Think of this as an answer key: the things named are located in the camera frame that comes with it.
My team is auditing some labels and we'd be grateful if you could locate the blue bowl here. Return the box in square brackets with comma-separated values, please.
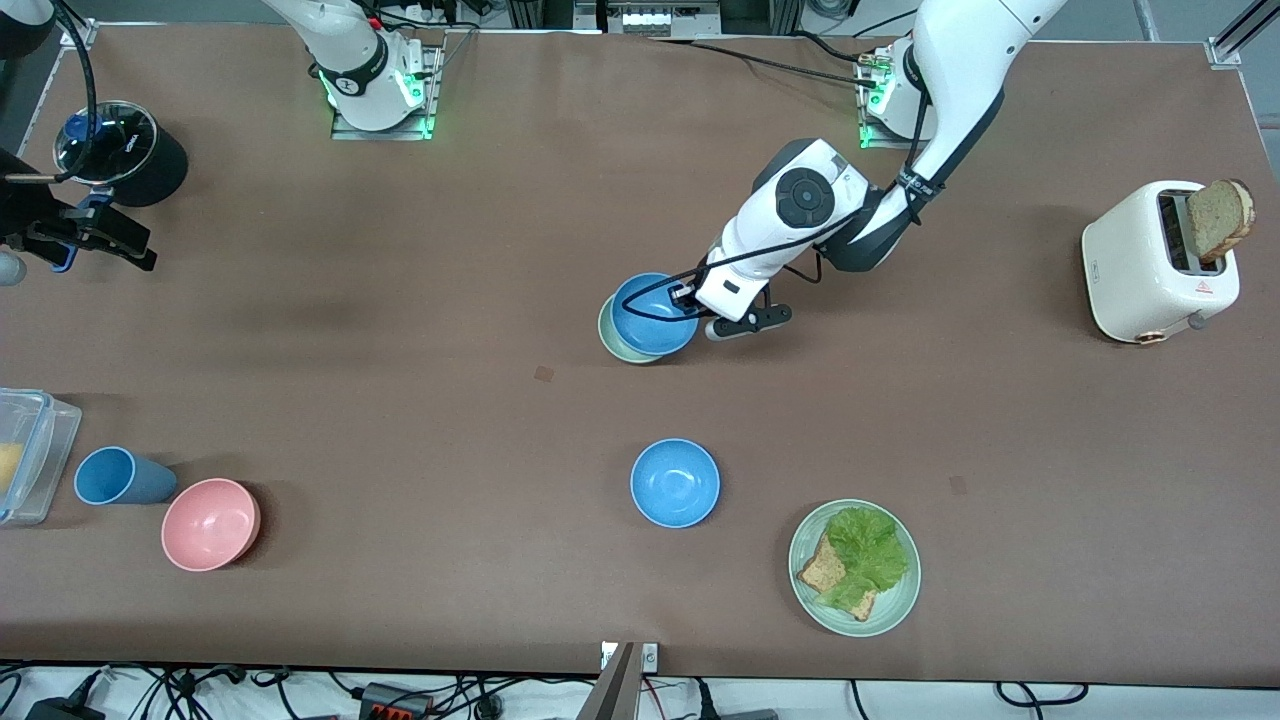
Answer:
[610, 272, 701, 357]
[630, 438, 721, 529]

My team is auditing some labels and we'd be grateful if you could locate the blue cup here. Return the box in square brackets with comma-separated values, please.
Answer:
[74, 446, 179, 507]

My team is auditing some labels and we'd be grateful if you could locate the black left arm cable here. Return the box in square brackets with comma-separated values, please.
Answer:
[620, 85, 946, 323]

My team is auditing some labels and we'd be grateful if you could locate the grey control box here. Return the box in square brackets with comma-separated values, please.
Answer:
[605, 0, 721, 39]

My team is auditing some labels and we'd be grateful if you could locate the black looped floor cable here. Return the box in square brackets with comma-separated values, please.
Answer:
[995, 682, 1089, 708]

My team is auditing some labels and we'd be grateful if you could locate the brown toast slice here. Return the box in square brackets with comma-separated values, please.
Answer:
[797, 535, 879, 623]

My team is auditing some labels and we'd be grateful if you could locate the brown bread slice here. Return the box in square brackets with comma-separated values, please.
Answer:
[1187, 178, 1256, 265]

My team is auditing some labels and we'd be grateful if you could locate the grey camera mount bar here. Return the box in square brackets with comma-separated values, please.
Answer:
[576, 642, 661, 720]

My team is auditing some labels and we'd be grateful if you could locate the black red power strip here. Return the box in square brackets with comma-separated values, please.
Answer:
[360, 682, 433, 720]

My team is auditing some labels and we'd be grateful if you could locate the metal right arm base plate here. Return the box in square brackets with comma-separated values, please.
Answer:
[330, 40, 443, 141]

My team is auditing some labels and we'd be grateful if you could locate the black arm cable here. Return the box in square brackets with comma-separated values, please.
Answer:
[620, 85, 946, 323]
[50, 0, 98, 183]

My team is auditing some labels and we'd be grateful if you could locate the light green plate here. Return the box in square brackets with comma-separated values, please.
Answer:
[788, 498, 922, 638]

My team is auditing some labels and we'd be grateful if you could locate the black floor plug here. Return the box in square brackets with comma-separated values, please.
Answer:
[690, 680, 781, 720]

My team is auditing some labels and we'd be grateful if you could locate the green lettuce leaf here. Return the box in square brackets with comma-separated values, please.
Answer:
[815, 507, 911, 613]

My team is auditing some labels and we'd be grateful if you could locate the long black table cable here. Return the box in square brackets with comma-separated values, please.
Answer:
[648, 36, 881, 89]

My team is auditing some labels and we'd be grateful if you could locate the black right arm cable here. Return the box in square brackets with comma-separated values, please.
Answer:
[50, 0, 98, 183]

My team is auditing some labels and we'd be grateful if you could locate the pink bowl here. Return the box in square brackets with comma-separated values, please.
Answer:
[161, 478, 262, 573]

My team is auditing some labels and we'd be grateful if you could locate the clear plastic container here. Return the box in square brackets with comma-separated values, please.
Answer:
[0, 388, 83, 528]

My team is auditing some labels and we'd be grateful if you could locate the white toaster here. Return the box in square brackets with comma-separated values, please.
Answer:
[1081, 180, 1241, 346]

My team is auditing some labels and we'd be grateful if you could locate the light green bowl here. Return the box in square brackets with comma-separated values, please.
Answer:
[598, 295, 663, 365]

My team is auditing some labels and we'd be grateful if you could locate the short black table cable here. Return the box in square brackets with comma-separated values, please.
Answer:
[790, 30, 881, 66]

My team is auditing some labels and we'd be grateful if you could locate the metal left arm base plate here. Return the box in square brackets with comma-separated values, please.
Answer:
[858, 45, 964, 151]

